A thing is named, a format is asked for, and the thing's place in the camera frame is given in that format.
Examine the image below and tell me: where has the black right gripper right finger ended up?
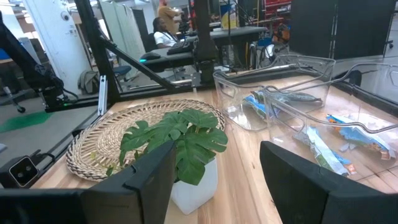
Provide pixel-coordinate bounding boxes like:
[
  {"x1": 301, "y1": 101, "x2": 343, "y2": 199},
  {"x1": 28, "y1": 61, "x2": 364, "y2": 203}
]
[{"x1": 259, "y1": 140, "x2": 398, "y2": 224}]

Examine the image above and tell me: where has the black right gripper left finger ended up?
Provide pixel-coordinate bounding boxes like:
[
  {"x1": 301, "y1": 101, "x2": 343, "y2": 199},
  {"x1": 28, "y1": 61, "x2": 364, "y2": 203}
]
[{"x1": 81, "y1": 140, "x2": 177, "y2": 224}]

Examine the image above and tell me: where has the blue red granola bar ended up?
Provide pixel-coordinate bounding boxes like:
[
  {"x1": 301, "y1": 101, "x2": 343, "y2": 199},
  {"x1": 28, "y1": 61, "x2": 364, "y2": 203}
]
[
  {"x1": 292, "y1": 125, "x2": 358, "y2": 177},
  {"x1": 325, "y1": 114, "x2": 397, "y2": 161}
]

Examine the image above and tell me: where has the blue white granola bar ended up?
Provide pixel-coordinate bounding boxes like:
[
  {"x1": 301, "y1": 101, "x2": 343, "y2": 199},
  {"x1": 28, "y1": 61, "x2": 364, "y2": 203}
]
[{"x1": 243, "y1": 94, "x2": 272, "y2": 121}]

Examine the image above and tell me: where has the blue packet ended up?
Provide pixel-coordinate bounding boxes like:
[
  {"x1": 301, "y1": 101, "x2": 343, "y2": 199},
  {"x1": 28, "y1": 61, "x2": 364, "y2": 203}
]
[{"x1": 253, "y1": 90, "x2": 323, "y2": 104}]

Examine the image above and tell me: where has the white square plant pot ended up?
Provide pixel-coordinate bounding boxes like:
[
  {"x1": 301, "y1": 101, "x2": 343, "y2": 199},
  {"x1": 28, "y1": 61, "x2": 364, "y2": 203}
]
[{"x1": 170, "y1": 157, "x2": 219, "y2": 216}]

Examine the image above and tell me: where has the clear plastic bin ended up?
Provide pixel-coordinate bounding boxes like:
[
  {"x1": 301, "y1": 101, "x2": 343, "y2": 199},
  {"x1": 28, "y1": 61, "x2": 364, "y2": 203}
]
[
  {"x1": 217, "y1": 54, "x2": 336, "y2": 105},
  {"x1": 213, "y1": 63, "x2": 331, "y2": 132},
  {"x1": 262, "y1": 63, "x2": 398, "y2": 195}
]

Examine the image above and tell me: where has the round woven wicker placemat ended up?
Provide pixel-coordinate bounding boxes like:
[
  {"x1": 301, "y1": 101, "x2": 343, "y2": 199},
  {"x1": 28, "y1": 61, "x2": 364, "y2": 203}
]
[{"x1": 65, "y1": 98, "x2": 226, "y2": 183}]

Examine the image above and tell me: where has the green artificial leafy plant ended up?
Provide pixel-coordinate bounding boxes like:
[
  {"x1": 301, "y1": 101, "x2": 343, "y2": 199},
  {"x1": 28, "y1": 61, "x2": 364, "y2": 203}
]
[{"x1": 105, "y1": 108, "x2": 229, "y2": 187}]

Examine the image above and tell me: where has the blue office chair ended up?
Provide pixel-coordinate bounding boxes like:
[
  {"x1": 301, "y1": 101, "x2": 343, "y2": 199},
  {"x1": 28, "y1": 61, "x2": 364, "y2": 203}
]
[{"x1": 111, "y1": 64, "x2": 133, "y2": 82}]

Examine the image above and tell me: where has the grey bag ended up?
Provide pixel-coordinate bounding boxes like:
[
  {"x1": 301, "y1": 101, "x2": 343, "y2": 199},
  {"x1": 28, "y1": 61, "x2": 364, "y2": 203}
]
[{"x1": 76, "y1": 70, "x2": 101, "y2": 95}]

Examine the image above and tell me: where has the black computer mouse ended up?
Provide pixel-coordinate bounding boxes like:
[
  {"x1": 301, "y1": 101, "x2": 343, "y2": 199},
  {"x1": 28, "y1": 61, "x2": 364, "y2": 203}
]
[{"x1": 139, "y1": 52, "x2": 162, "y2": 62}]

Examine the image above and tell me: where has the black keyboard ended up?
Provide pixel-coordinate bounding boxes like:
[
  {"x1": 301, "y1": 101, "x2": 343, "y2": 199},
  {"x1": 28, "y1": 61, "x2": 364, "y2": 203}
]
[{"x1": 166, "y1": 40, "x2": 196, "y2": 56}]

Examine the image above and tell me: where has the person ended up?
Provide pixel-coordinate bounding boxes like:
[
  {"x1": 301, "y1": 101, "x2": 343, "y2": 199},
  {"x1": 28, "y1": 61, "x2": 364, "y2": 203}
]
[
  {"x1": 151, "y1": 17, "x2": 180, "y2": 50},
  {"x1": 157, "y1": 0, "x2": 185, "y2": 35}
]

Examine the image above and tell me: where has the orange black bag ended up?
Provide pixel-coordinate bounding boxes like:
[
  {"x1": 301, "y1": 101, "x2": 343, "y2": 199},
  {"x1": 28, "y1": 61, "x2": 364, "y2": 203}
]
[{"x1": 272, "y1": 23, "x2": 292, "y2": 45}]

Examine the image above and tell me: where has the pale room divider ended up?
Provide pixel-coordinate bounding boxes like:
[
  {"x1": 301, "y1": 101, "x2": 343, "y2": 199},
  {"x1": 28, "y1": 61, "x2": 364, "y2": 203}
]
[{"x1": 98, "y1": 0, "x2": 149, "y2": 80}]

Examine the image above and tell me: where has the black partition panel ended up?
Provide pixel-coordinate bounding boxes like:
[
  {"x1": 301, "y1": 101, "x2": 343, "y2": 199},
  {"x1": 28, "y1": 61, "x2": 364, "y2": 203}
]
[{"x1": 289, "y1": 0, "x2": 398, "y2": 60}]

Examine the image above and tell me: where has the dark office desk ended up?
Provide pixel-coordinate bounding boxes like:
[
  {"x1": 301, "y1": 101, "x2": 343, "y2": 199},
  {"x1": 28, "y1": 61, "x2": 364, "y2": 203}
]
[{"x1": 139, "y1": 26, "x2": 269, "y2": 74}]

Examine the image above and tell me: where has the white pillar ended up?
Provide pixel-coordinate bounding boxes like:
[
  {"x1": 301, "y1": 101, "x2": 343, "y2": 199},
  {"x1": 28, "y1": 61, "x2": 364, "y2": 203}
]
[{"x1": 22, "y1": 0, "x2": 93, "y2": 96}]

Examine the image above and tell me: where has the yellow blue sign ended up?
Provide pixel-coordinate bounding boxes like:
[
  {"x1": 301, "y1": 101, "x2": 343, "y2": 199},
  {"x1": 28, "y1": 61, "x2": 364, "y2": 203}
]
[{"x1": 219, "y1": 2, "x2": 238, "y2": 31}]

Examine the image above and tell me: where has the silver aluminium bracket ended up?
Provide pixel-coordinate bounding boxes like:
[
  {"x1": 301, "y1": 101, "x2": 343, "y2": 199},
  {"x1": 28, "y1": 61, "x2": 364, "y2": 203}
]
[{"x1": 97, "y1": 74, "x2": 108, "y2": 116}]

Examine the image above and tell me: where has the black diagonal frame brace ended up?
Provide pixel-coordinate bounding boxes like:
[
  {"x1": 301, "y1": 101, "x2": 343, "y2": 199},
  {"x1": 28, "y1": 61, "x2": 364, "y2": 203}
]
[{"x1": 101, "y1": 39, "x2": 177, "y2": 91}]

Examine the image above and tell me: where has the black table-level camera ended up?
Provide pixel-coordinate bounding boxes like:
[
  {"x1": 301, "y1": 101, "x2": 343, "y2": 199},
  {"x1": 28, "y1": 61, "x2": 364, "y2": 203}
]
[{"x1": 0, "y1": 154, "x2": 41, "y2": 190}]

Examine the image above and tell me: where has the black frame post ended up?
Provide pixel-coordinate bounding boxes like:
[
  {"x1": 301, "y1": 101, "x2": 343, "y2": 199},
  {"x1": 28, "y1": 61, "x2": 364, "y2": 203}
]
[{"x1": 73, "y1": 0, "x2": 122, "y2": 105}]

